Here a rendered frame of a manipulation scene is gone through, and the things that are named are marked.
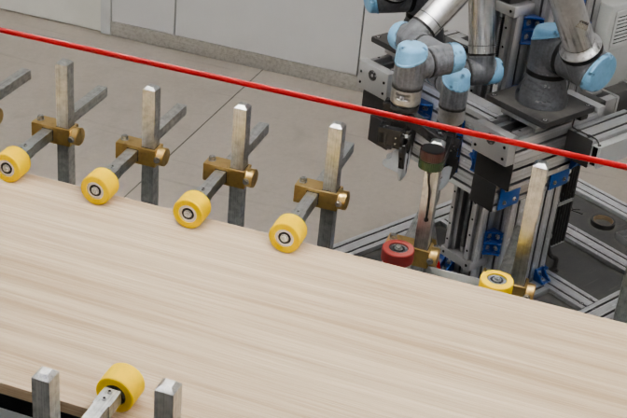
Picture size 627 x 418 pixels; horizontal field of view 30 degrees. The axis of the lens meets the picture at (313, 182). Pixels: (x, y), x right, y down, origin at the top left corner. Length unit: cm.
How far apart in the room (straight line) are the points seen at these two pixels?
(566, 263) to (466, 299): 159
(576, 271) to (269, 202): 131
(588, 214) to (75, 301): 252
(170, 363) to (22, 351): 30
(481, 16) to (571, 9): 30
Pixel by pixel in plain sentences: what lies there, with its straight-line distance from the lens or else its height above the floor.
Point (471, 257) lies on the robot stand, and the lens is 389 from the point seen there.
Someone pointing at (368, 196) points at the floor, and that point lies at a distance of 492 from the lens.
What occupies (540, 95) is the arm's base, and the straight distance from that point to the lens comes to 336.
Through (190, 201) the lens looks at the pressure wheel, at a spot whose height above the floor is 98.
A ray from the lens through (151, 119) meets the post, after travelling 305.
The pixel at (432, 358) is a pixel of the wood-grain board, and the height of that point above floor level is 90.
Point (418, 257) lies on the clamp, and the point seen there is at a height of 85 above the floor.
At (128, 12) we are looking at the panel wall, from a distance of 625.
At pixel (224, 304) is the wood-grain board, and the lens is 261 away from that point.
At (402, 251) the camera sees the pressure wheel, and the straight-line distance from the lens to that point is 286.
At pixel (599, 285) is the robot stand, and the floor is 21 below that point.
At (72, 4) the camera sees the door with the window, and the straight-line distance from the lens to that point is 641.
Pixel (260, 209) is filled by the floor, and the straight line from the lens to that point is 475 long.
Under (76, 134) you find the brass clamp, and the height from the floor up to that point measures 96.
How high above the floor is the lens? 240
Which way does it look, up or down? 29 degrees down
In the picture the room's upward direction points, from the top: 5 degrees clockwise
